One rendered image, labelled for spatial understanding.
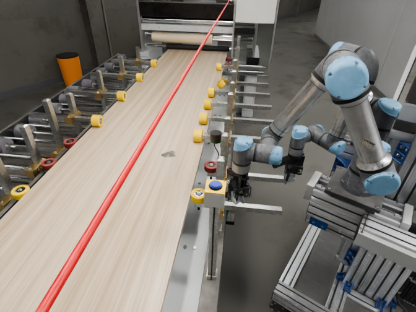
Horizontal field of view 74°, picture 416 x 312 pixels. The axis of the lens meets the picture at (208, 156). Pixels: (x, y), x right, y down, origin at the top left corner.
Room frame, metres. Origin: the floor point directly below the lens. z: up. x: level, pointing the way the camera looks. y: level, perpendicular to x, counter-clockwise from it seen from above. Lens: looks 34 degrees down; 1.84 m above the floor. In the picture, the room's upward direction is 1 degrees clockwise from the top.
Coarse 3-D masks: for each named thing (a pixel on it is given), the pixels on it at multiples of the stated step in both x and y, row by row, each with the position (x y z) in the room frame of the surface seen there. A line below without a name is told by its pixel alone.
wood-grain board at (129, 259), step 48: (144, 96) 2.27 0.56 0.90; (192, 96) 2.29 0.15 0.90; (96, 144) 1.47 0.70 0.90; (192, 144) 1.50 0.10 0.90; (48, 192) 1.03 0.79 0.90; (96, 192) 1.03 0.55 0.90; (144, 192) 1.04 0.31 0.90; (0, 240) 0.73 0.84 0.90; (48, 240) 0.74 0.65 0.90; (96, 240) 0.74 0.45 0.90; (144, 240) 0.75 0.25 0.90; (0, 288) 0.53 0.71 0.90; (48, 288) 0.53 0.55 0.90; (96, 288) 0.54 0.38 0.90; (144, 288) 0.54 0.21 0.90
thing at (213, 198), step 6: (210, 180) 0.75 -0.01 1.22; (222, 180) 0.76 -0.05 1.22; (222, 186) 0.72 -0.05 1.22; (204, 192) 0.69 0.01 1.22; (210, 192) 0.69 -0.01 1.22; (216, 192) 0.69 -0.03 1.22; (222, 192) 0.69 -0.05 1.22; (204, 198) 0.69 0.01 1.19; (210, 198) 0.69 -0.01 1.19; (216, 198) 0.69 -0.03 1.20; (222, 198) 0.69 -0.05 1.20; (204, 204) 0.69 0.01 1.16; (210, 204) 0.69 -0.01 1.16; (216, 204) 0.69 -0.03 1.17; (222, 204) 0.69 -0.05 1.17
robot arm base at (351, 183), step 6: (348, 168) 0.99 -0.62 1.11; (342, 174) 1.00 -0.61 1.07; (348, 174) 0.96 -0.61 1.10; (354, 174) 0.93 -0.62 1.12; (342, 180) 0.96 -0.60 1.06; (348, 180) 0.95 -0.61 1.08; (354, 180) 0.92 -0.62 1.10; (360, 180) 0.91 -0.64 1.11; (342, 186) 0.94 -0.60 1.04; (348, 186) 0.92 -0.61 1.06; (354, 186) 0.91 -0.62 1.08; (360, 186) 0.90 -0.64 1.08; (348, 192) 0.91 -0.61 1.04; (354, 192) 0.90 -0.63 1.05; (360, 192) 0.89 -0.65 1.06; (366, 192) 0.89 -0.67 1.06
